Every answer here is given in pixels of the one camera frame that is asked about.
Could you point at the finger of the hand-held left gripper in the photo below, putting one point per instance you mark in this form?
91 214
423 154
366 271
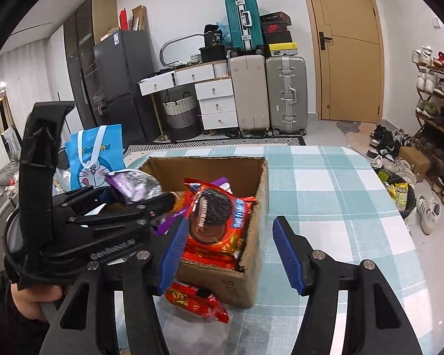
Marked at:
85 196
148 207

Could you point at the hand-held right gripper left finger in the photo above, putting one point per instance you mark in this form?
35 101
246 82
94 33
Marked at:
172 259

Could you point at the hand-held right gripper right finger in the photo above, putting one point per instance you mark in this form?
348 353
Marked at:
290 259

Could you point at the orange cookie packet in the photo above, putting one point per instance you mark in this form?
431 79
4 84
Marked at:
214 236

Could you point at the brown cardboard box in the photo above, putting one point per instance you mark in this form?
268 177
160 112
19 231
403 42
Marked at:
225 284

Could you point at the person's left forearm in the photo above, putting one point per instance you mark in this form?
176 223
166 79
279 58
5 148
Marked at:
7 325

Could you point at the person's left hand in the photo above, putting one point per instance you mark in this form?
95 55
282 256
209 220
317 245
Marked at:
29 299

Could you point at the grey clothes pile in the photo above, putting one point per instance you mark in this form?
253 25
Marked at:
3 173

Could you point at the blue cartoon tote bag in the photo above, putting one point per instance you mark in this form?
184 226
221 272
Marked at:
96 155

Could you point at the red yellow-print snack packet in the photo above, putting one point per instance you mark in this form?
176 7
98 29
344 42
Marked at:
199 303

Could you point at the small purple snack packet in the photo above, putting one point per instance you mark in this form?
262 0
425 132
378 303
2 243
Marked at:
222 184

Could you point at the woven laundry basket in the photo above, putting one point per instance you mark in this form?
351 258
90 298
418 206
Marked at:
179 118

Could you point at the white curtain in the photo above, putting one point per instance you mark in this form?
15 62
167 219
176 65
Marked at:
29 81

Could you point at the white drawer dresser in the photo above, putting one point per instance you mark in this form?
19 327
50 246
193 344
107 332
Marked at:
216 107

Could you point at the dark glass cabinet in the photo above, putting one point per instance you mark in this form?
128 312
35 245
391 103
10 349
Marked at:
77 63

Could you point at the black bin with yellow packets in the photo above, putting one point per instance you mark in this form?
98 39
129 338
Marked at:
399 192

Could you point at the dark grey fridge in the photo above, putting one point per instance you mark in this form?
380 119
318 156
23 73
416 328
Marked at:
125 74

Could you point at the grey door mat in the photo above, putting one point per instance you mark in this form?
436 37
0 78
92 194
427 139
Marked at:
355 137

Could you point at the white sneaker pair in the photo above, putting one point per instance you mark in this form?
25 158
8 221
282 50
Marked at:
429 214

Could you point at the beige suitcase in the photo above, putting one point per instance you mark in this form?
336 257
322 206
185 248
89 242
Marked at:
248 96

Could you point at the pile of dark shoes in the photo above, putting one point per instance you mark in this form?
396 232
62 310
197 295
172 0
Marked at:
386 144

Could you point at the grey oval hoop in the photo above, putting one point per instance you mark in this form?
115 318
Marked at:
162 53

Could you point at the brown floor carton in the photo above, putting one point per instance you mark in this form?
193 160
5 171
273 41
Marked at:
414 162

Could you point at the flat labelled carton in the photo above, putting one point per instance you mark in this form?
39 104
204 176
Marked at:
109 34

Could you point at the silver suitcase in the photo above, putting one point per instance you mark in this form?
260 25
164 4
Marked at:
298 96

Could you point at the tall red box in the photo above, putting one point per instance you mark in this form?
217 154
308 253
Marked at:
123 18

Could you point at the black printed carton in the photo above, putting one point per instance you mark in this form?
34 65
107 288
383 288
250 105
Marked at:
211 37

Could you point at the open brown carton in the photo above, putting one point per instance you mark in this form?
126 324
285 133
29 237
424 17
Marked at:
138 17

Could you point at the blue plastic bag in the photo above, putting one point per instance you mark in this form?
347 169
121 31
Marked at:
224 29

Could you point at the wooden door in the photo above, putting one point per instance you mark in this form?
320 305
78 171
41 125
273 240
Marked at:
347 74

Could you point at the teal suitcase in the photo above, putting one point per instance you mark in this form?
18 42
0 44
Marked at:
235 22

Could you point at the yellow black shoe box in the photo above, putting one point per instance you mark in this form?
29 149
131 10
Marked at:
283 50

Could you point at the plain black shoe box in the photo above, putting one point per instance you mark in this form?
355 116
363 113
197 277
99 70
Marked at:
277 37

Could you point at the red black shoe box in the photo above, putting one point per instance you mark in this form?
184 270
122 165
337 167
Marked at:
275 27

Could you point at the shoe rack with shoes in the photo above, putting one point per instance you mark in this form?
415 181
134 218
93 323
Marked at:
440 88

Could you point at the flat black shoe box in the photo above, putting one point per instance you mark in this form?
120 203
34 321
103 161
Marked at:
275 17

